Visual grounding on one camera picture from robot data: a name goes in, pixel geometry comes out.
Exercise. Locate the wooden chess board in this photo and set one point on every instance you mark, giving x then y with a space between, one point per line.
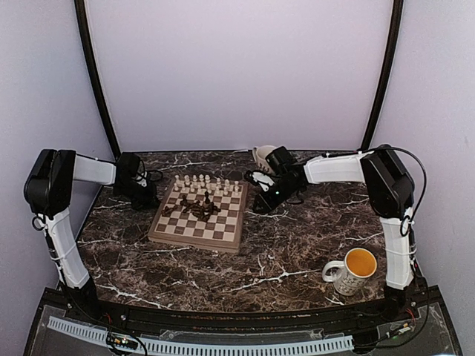
222 232

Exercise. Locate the white cable duct strip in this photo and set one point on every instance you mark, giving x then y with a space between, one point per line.
182 343

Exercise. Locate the pile of dark chess pieces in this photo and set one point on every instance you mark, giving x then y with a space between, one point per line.
191 205

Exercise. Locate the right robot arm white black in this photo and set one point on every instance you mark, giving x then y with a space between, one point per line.
389 185

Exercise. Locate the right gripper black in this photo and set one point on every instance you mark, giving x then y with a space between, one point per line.
263 202

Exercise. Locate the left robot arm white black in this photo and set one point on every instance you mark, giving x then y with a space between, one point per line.
48 192

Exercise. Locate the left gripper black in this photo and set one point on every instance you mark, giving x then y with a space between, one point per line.
150 202

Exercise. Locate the black frame post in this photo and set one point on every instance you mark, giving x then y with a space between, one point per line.
384 77
93 73

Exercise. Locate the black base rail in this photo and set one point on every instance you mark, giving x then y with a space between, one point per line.
139 315

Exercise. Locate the left black frame post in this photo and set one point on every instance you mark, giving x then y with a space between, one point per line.
93 73

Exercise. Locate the white mug yellow inside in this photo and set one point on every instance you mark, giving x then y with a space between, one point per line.
351 274

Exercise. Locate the right black frame post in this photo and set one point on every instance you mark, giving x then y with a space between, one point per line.
384 77

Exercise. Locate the seashell pattern mug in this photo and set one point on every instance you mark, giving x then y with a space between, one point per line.
259 155

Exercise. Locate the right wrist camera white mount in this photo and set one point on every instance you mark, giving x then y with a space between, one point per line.
260 179

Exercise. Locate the white chess pieces row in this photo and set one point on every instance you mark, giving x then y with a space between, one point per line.
194 185

